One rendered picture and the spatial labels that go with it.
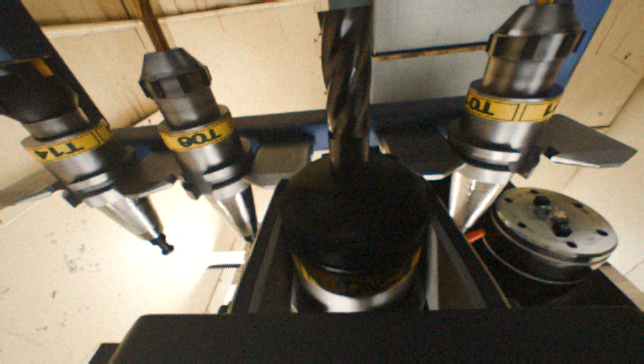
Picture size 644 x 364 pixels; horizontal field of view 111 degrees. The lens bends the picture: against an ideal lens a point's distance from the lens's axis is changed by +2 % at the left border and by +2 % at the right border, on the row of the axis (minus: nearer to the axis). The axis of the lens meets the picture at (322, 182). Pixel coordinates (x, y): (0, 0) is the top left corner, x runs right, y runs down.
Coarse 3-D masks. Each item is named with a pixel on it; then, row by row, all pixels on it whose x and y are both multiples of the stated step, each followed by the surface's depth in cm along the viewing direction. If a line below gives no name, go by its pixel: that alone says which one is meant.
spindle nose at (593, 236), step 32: (512, 192) 42; (544, 192) 41; (512, 224) 37; (544, 224) 36; (576, 224) 35; (608, 224) 35; (480, 256) 45; (512, 256) 37; (544, 256) 34; (576, 256) 32; (608, 256) 33; (544, 288) 37
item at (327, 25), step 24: (336, 24) 4; (360, 24) 5; (336, 48) 5; (360, 48) 5; (336, 72) 5; (360, 72) 5; (336, 96) 5; (360, 96) 5; (336, 120) 6; (360, 120) 6; (336, 144) 6; (360, 144) 6; (336, 168) 7; (360, 168) 7
